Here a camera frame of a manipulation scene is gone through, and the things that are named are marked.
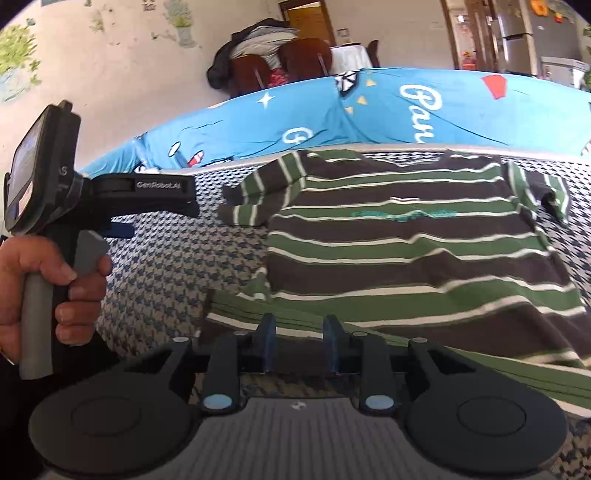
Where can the brown wooden chair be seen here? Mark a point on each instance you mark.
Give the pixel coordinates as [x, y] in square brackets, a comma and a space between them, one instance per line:
[374, 53]
[249, 74]
[304, 57]

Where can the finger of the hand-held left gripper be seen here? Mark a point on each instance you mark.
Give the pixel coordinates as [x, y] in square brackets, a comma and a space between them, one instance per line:
[122, 230]

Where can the pile of clothes on chair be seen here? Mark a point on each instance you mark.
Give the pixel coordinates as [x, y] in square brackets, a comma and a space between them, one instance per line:
[217, 74]

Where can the person's left hand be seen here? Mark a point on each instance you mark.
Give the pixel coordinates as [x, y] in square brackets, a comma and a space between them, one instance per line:
[18, 263]

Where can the green leaf wall sticker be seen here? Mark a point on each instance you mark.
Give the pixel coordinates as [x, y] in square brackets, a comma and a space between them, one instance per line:
[18, 55]

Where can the wooden doorway frame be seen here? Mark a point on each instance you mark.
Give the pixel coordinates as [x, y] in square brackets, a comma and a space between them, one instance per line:
[447, 32]

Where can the orange toy magnet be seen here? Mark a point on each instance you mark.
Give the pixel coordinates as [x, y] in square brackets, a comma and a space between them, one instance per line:
[537, 6]

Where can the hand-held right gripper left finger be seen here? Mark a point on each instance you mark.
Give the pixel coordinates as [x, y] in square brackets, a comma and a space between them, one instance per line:
[270, 344]

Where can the houndstooth seat mat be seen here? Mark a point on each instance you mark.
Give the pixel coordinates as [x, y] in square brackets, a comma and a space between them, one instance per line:
[184, 258]

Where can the blue printed sofa cover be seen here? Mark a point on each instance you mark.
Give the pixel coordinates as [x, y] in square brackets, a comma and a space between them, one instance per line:
[323, 115]

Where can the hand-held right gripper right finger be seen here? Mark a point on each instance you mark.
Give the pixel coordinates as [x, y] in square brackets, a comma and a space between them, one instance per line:
[330, 344]

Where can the silver refrigerator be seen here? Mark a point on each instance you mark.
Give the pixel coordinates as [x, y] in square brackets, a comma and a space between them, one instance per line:
[554, 37]

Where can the red patterned cloth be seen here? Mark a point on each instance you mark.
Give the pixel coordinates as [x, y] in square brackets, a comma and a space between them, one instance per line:
[278, 78]

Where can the white chest freezer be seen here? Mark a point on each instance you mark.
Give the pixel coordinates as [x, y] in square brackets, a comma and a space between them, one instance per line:
[563, 71]

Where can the wooden door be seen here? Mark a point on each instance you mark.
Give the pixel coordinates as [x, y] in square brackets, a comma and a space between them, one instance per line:
[307, 23]

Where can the white cloth dining table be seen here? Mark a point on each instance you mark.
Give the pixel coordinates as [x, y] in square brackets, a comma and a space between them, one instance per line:
[351, 57]

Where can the lavender pot wall sticker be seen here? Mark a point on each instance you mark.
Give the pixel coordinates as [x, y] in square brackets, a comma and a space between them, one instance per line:
[182, 23]

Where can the green brown striped t-shirt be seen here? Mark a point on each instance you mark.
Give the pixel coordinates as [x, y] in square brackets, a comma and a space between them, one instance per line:
[415, 258]

